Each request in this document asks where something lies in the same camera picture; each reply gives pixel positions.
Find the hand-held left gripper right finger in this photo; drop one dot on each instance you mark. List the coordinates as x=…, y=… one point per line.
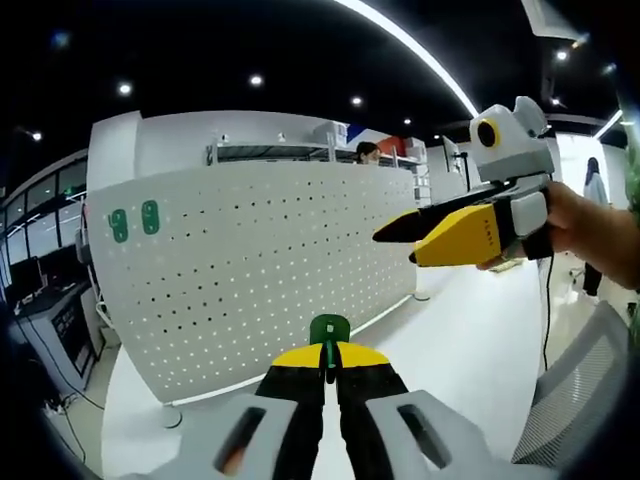
x=365, y=430

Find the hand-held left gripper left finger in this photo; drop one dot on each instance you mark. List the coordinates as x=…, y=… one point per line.
x=295, y=430

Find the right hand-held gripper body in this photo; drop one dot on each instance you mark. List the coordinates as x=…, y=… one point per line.
x=515, y=150

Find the white perforated mounting plate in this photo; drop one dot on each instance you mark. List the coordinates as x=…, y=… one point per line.
x=275, y=260

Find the person's right hand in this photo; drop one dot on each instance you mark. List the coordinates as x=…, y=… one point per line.
x=570, y=220

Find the yellow cloth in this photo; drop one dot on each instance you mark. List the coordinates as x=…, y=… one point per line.
x=507, y=265

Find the grey metal shelving rack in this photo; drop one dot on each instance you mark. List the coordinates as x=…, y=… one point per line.
x=415, y=170
x=275, y=148

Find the monitor on black stand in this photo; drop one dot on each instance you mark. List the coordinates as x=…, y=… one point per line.
x=450, y=147

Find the straight ceiling strip light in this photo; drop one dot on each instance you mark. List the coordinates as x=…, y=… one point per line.
x=610, y=124

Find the curved ceiling strip light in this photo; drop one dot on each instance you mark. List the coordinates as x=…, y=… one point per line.
x=425, y=55

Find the grey mesh office chair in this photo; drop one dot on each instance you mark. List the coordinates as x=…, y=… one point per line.
x=575, y=390

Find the group of ceiling spotlights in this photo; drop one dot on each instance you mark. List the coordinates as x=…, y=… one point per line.
x=256, y=80

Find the grey desk with black top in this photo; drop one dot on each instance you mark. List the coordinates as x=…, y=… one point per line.
x=65, y=325

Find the black computer monitor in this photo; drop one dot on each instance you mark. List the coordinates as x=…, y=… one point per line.
x=25, y=275

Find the glass office partition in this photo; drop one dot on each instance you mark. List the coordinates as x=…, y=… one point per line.
x=40, y=210

